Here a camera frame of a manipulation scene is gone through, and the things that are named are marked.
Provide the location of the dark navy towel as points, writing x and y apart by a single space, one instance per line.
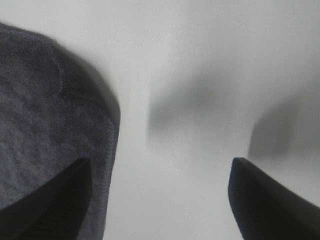
51 114

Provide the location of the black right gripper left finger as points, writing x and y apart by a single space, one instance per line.
55 211

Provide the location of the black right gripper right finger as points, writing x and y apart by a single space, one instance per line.
264 209

